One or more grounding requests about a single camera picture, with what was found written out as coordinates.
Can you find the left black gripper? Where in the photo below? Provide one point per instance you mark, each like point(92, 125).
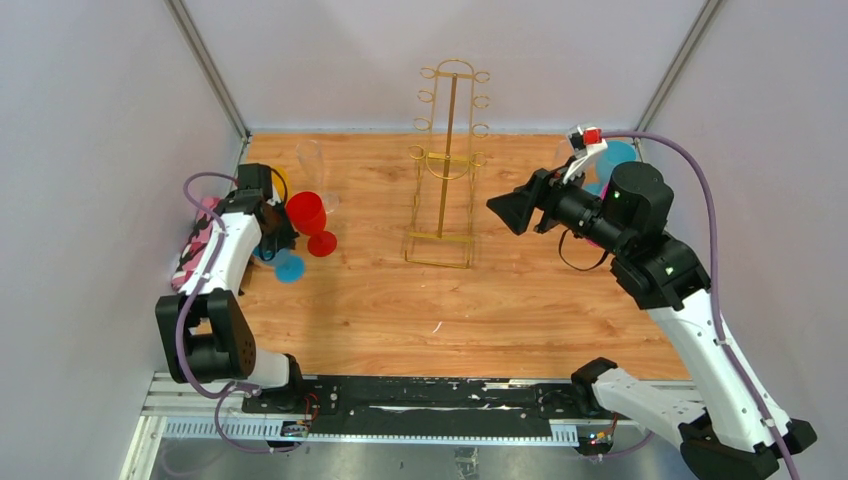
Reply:
point(286, 239)

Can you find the red wine glass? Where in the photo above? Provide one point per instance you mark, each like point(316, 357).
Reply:
point(307, 214)

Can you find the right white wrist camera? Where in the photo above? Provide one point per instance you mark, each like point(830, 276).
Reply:
point(588, 145)

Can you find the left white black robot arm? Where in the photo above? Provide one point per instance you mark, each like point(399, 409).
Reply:
point(206, 338)

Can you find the pink camouflage cloth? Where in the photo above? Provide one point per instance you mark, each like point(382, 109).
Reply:
point(193, 249)

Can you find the gold wire glass rack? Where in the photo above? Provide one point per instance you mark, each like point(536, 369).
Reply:
point(447, 163)

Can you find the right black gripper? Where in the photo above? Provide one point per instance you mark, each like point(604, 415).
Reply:
point(515, 207)

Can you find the light blue wine glass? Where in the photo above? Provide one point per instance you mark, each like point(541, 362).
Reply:
point(617, 153)

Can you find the clear wine glass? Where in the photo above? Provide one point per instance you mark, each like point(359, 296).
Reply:
point(311, 160)
point(564, 159)

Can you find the aluminium frame rail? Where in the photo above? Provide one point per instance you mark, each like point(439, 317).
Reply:
point(182, 435)

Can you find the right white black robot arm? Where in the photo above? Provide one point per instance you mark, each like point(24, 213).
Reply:
point(736, 431)

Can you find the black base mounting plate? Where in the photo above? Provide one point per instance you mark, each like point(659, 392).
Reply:
point(419, 408)

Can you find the yellow wine glass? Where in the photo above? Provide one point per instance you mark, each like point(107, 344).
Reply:
point(281, 185)

